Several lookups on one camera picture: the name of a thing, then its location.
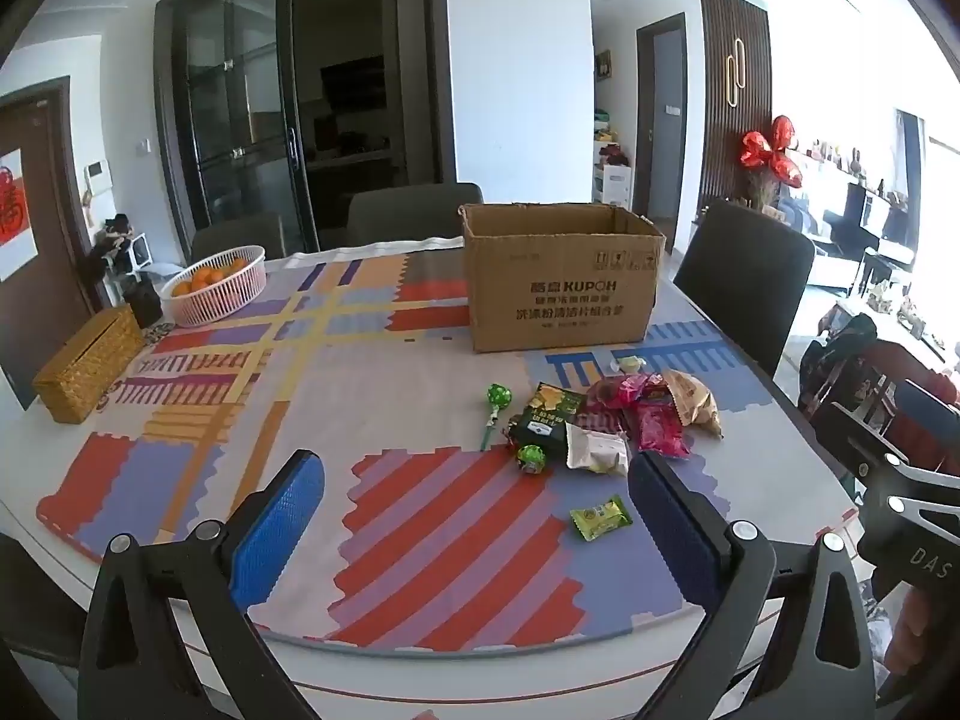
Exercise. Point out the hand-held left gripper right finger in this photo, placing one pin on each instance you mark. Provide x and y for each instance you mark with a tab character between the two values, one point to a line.
675	532

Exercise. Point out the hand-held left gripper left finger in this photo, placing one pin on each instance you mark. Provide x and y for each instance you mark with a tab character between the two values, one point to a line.
277	532

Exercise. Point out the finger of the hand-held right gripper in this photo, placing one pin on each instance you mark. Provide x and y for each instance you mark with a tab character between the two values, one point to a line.
862	442
934	403

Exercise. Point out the pink snack packet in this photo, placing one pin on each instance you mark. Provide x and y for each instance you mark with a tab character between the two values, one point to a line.
660	431

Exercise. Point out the brown chip bag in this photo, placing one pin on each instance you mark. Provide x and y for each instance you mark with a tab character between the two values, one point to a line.
694	401

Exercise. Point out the green lollipop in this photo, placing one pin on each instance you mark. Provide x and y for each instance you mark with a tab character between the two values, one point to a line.
497	394
532	457

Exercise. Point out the dark green snack packet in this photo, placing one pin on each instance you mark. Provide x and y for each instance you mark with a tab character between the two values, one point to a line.
544	420

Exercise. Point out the brown cardboard box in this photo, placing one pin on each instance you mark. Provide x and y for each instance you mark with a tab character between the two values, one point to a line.
559	292

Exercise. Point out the person's right hand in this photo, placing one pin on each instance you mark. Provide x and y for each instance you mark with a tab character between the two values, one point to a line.
930	637

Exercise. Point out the dark red chair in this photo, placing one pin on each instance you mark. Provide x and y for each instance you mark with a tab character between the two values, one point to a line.
900	367

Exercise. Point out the green candy packet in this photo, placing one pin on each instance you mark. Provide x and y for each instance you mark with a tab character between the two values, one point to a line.
600	519

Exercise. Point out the beige snack packet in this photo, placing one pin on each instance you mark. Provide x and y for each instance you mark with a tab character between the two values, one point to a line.
596	454

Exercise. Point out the pale green candy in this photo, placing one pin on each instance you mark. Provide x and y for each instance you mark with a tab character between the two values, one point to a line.
632	365

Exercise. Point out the black television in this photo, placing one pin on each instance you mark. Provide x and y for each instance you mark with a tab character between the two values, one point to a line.
874	214

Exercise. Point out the grey dining chair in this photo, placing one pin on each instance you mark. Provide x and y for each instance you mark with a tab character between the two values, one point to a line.
412	214
746	277
240	236

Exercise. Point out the white basket of oranges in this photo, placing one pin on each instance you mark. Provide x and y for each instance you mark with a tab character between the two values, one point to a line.
217	304

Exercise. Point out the woven tissue box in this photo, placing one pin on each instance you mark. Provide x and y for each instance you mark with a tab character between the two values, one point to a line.
86	367

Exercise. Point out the pile of oranges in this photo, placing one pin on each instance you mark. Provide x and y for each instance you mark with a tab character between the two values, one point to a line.
206	277

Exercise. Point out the small black jar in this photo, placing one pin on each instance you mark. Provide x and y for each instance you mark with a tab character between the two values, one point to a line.
144	304

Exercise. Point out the red foil balloons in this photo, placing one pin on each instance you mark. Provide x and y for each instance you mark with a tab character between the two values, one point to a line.
772	154

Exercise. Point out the small white appliance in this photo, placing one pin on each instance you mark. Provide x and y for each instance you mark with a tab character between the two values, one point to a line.
137	253

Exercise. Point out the dark plush toy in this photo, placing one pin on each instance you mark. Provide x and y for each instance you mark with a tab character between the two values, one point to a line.
112	240

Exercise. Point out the white toy shelf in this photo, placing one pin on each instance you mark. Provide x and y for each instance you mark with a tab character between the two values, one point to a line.
613	180

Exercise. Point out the dark framed doorway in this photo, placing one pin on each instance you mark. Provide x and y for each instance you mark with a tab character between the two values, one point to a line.
664	120

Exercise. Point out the brown wooden door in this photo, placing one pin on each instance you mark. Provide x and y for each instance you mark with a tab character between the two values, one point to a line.
52	187

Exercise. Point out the red paper door poster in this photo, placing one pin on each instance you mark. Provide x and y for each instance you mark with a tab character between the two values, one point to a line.
13	210

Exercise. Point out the black glass sliding doors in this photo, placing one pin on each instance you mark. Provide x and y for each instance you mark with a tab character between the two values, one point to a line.
247	105

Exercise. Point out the dark slatted wall panel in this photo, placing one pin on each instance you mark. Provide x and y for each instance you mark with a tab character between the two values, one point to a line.
731	127

